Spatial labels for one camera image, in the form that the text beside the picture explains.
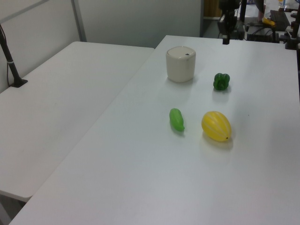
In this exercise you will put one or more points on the white side table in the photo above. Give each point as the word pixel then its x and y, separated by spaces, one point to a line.
pixel 58 105

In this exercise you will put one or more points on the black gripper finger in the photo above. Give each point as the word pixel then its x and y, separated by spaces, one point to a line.
pixel 228 39
pixel 224 40

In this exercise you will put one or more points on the dark green toy bell pepper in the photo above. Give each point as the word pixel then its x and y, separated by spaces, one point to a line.
pixel 220 83

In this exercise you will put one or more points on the beige plastic garbage bin body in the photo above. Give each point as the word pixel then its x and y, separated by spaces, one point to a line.
pixel 180 70

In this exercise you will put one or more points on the grey metal partition post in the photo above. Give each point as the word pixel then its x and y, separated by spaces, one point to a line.
pixel 79 21

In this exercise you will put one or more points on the black pole with base clamp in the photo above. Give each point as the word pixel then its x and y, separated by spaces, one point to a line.
pixel 20 83

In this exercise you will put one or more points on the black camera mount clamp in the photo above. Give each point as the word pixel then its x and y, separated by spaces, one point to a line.
pixel 291 44

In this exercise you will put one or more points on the small yellow object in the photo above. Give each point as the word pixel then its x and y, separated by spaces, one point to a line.
pixel 268 21

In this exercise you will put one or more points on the light green toy chili pepper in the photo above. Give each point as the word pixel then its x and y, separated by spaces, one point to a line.
pixel 176 119

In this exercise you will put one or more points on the yellow striped toy melon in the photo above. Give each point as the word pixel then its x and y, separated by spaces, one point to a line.
pixel 215 126

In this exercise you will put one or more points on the beige hinged bin lid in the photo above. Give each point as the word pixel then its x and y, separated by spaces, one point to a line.
pixel 179 52

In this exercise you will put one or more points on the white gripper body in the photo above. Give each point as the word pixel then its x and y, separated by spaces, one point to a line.
pixel 228 24

